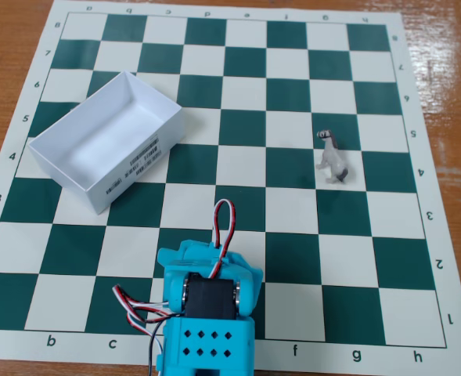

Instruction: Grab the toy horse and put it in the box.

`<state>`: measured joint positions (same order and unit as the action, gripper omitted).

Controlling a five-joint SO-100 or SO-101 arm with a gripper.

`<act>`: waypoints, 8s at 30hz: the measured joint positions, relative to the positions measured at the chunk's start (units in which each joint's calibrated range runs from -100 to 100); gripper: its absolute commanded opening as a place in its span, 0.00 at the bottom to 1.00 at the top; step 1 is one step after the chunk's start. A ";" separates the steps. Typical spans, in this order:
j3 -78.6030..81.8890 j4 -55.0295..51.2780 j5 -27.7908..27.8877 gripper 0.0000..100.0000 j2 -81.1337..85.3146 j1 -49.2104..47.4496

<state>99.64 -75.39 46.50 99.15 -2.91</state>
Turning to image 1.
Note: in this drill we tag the cyan gripper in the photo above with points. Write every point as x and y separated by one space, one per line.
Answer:
253 279

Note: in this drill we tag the grey white toy horse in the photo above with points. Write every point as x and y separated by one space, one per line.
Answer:
333 158

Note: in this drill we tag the cyan robot arm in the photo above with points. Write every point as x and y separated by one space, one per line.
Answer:
210 344

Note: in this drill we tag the white cardboard box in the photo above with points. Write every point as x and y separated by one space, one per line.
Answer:
112 133

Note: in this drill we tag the green white chessboard mat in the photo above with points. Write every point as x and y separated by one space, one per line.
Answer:
292 250

